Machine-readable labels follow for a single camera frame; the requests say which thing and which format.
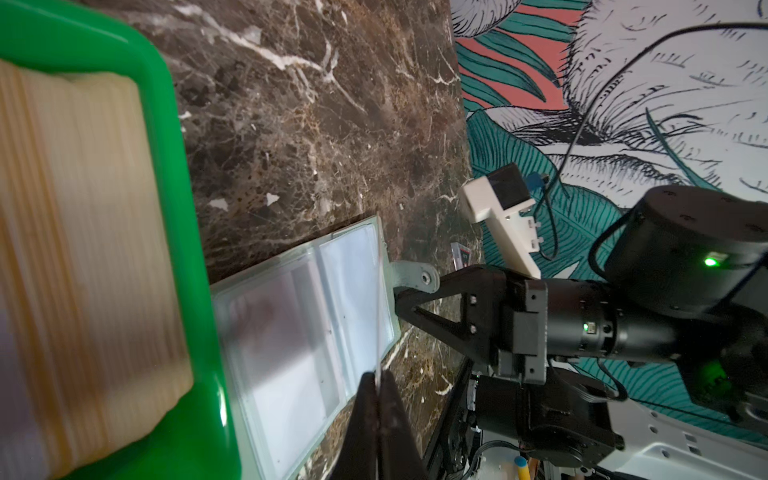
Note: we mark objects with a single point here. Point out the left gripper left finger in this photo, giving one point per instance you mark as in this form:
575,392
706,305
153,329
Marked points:
358,457

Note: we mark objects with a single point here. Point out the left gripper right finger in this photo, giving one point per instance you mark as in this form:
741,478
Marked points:
398,457

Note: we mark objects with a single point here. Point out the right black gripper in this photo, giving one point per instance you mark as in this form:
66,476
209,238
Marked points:
521,331

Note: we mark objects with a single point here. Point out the green plastic card tray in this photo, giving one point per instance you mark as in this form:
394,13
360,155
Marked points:
196,439

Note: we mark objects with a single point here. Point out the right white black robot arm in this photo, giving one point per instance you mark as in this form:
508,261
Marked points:
686,284

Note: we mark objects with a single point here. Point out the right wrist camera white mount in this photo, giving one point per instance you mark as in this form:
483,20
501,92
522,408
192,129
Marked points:
499,200

